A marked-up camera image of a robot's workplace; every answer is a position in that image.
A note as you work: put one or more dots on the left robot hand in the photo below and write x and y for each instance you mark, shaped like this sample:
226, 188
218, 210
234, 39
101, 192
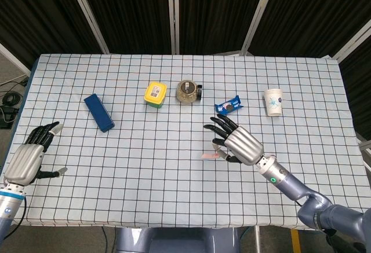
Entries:
24, 163

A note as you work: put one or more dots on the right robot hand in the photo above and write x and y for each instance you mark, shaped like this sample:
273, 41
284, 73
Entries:
243, 146

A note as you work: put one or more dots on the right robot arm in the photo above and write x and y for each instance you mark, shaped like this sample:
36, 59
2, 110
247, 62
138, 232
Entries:
313, 203

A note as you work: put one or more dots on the blue cookie packet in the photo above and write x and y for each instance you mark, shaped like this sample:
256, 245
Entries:
229, 106

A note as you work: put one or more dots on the black power adapter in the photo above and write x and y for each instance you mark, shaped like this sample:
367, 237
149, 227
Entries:
6, 118

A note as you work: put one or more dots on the white paper cup blue flower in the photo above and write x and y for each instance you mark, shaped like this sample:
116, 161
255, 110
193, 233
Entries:
274, 101

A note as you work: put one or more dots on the light blue checkered tablecloth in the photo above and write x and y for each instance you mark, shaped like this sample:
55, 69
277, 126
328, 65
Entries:
174, 177

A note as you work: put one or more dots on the round glass jar with grains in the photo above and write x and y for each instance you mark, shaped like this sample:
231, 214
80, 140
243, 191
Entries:
187, 91

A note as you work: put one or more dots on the dark blue rectangular box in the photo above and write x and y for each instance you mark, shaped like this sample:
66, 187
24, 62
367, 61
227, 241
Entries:
98, 112

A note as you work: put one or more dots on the white metal table leg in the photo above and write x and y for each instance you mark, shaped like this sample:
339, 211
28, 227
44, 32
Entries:
257, 240

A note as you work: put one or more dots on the green tub with yellow lid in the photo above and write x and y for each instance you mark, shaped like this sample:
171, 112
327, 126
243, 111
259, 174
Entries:
156, 92

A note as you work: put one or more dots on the grey robot torso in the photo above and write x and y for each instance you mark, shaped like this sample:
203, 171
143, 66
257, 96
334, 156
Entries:
176, 241

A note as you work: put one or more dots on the black folding screen panel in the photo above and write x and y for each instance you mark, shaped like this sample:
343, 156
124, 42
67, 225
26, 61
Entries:
214, 10
130, 10
37, 10
313, 10

